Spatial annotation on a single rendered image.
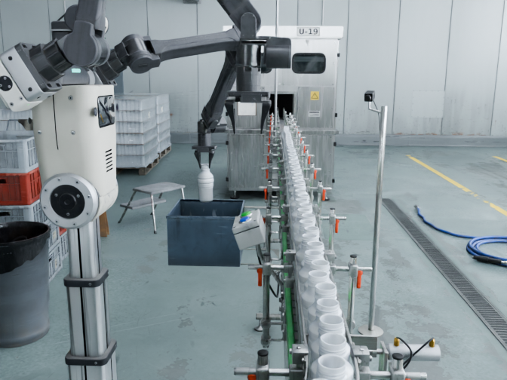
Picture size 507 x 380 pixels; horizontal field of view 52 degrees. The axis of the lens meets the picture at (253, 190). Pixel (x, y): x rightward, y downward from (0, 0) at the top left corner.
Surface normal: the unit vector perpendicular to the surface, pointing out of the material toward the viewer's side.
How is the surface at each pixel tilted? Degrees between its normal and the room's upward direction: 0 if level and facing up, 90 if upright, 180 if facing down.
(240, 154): 90
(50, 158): 101
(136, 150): 90
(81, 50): 91
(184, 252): 90
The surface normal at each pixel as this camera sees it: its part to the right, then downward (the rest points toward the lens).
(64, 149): -0.04, 0.39
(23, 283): 0.67, 0.22
